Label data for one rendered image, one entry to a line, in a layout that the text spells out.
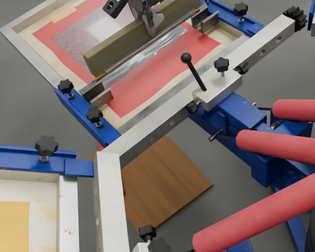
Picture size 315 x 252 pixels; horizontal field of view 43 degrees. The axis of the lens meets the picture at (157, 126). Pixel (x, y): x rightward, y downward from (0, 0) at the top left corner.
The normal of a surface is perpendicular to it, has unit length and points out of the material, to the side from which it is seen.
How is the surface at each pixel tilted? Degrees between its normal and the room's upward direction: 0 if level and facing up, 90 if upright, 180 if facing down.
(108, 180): 32
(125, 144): 0
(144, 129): 0
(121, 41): 88
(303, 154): 69
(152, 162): 0
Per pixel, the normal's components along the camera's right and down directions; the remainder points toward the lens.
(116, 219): 0.35, -0.64
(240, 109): -0.20, -0.60
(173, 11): 0.61, 0.51
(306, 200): -0.36, 0.25
